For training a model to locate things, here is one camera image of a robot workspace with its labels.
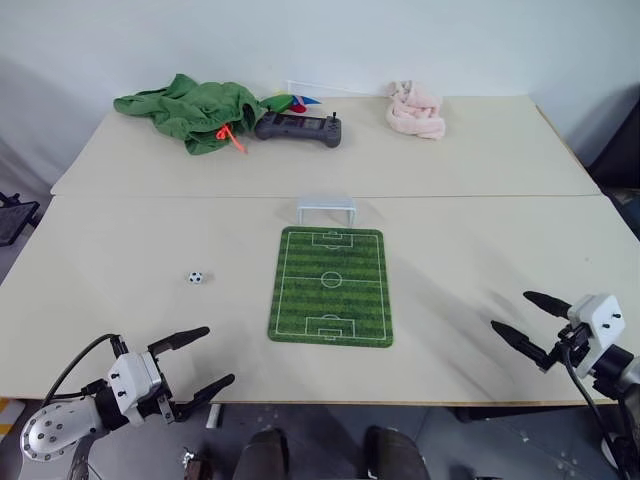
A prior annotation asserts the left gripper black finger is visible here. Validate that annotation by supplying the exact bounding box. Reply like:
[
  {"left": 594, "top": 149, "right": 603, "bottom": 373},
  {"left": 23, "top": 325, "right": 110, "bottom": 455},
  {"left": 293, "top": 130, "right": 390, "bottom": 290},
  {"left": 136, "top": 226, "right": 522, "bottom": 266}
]
[
  {"left": 147, "top": 326, "right": 211, "bottom": 352},
  {"left": 174, "top": 373, "right": 236, "bottom": 419}
]

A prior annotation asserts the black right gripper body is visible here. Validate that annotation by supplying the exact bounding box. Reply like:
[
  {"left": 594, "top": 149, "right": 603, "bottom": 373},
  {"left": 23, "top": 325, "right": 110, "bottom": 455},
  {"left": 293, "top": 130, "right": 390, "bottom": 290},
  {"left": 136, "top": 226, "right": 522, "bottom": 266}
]
[{"left": 541, "top": 323, "right": 597, "bottom": 374}]

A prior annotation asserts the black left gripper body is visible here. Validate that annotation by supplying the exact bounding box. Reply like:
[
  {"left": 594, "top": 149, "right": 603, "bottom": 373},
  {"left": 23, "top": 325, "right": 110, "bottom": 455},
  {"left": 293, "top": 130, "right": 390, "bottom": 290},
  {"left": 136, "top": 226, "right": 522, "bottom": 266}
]
[{"left": 145, "top": 343, "right": 189, "bottom": 425}]

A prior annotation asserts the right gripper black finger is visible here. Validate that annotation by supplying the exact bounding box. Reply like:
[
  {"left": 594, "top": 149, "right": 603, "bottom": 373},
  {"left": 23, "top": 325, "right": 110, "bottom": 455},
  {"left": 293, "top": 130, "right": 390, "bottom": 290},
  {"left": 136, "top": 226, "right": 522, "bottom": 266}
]
[
  {"left": 523, "top": 291, "right": 572, "bottom": 319},
  {"left": 490, "top": 320, "right": 555, "bottom": 372}
]

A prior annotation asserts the green soccer field mat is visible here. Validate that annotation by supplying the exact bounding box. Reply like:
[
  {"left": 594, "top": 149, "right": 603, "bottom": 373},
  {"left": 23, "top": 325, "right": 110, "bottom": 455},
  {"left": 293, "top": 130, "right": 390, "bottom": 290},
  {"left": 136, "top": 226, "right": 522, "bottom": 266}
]
[{"left": 267, "top": 226, "right": 394, "bottom": 349}]

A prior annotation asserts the dark rounded shape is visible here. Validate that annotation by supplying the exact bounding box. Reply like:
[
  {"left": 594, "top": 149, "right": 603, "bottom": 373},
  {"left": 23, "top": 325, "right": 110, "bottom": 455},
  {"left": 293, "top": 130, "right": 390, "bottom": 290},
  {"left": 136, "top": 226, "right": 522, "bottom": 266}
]
[
  {"left": 240, "top": 428, "right": 291, "bottom": 480},
  {"left": 362, "top": 425, "right": 429, "bottom": 480}
]

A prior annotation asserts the small grey goal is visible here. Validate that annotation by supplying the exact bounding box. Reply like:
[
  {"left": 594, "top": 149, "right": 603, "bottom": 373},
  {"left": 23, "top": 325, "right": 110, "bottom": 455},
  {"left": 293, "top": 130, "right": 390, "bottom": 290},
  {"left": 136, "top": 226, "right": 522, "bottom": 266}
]
[{"left": 295, "top": 196, "right": 357, "bottom": 228}]

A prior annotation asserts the crumpled pink towel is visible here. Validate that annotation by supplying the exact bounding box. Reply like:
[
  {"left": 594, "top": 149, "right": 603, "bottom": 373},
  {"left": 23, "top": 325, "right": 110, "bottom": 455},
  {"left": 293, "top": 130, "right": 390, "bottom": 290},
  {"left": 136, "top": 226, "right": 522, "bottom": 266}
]
[{"left": 384, "top": 79, "right": 447, "bottom": 141}]

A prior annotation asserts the grey handheld remote controller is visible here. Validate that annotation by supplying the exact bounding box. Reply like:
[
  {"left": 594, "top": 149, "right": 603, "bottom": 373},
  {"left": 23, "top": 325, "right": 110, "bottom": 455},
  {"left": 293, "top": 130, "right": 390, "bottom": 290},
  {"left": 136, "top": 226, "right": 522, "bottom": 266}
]
[{"left": 254, "top": 111, "right": 345, "bottom": 150}]

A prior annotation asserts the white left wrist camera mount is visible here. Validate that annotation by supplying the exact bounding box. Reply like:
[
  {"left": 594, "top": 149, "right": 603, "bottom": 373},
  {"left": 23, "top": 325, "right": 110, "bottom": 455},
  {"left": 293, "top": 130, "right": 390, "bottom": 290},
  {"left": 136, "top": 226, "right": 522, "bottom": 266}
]
[{"left": 106, "top": 351, "right": 169, "bottom": 427}]

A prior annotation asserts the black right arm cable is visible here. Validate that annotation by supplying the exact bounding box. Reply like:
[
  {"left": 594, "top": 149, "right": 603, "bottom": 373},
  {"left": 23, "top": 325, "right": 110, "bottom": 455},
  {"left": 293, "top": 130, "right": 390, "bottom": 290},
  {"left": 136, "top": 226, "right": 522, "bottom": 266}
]
[{"left": 560, "top": 341, "right": 621, "bottom": 471}]

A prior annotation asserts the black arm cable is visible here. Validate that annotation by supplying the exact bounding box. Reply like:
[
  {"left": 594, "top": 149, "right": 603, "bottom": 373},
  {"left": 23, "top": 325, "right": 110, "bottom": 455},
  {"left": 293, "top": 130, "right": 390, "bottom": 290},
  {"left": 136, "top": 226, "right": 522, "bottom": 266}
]
[
  {"left": 41, "top": 333, "right": 127, "bottom": 407},
  {"left": 560, "top": 341, "right": 621, "bottom": 471}
]

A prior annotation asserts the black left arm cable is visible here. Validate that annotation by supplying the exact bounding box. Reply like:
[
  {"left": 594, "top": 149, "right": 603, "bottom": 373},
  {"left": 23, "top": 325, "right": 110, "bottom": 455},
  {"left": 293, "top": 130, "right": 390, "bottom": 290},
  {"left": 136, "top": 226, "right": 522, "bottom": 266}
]
[{"left": 41, "top": 333, "right": 127, "bottom": 407}]

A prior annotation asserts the black wire rack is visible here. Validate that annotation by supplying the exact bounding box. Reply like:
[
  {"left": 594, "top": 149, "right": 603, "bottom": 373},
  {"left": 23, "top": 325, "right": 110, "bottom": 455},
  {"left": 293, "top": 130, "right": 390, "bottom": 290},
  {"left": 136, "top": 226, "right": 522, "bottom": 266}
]
[{"left": 0, "top": 191, "right": 41, "bottom": 247}]

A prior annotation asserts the crumpled green cloth, orange cord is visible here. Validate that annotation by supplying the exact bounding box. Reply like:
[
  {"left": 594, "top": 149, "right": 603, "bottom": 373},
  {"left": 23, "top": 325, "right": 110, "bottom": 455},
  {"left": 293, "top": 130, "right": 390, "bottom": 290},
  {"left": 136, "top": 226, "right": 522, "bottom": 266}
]
[{"left": 112, "top": 73, "right": 269, "bottom": 157}]

